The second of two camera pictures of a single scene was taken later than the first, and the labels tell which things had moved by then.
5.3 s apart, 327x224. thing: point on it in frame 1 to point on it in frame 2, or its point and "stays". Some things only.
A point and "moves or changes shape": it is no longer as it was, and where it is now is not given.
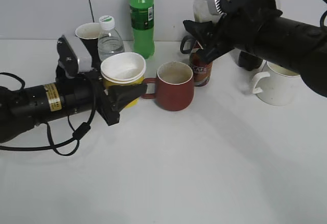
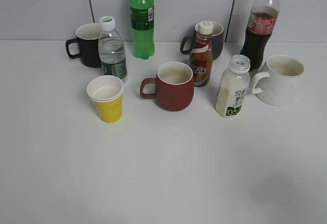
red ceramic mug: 173,87 stays
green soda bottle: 142,11 stays
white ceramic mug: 278,87 stays
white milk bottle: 204,4 to 234,83
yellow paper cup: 122,68 moves or changes shape
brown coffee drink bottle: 202,71 stays
